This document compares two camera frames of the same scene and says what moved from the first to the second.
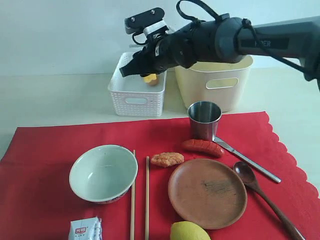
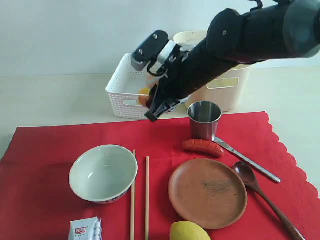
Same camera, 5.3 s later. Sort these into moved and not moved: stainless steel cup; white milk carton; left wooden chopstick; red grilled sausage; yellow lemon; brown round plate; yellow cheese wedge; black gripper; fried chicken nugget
Moved: fried chicken nugget; black gripper; yellow cheese wedge
Not moved: brown round plate; white milk carton; left wooden chopstick; red grilled sausage; stainless steel cup; yellow lemon
